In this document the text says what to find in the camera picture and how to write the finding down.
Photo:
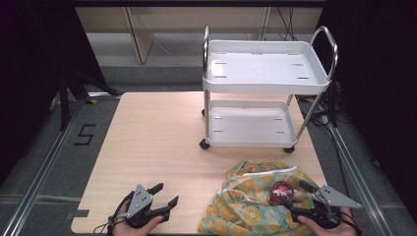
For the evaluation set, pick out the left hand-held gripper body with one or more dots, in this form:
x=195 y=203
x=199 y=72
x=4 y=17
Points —
x=139 y=200

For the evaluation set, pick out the black stand leg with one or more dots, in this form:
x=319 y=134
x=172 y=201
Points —
x=333 y=105

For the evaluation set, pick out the white two-tier cart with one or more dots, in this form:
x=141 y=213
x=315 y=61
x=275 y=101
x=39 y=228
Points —
x=262 y=65

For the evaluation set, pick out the beige wooden furniture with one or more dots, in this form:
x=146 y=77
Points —
x=141 y=36

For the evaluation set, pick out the black tripod stand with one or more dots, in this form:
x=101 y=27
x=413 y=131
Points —
x=64 y=105

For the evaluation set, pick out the red round can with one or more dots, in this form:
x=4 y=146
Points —
x=282 y=192

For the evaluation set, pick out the black tape strip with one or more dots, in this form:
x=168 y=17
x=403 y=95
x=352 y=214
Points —
x=80 y=213

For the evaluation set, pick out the person's right hand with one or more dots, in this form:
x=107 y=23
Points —
x=334 y=232

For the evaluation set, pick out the metal floor rail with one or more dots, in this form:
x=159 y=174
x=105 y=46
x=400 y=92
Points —
x=39 y=180
x=357 y=177

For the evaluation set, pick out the person's left hand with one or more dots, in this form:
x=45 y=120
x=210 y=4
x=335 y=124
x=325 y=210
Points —
x=131 y=231

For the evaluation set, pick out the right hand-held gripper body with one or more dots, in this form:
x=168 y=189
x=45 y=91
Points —
x=331 y=198

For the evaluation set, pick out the orange print cloth bag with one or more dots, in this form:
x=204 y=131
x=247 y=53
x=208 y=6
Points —
x=249 y=209

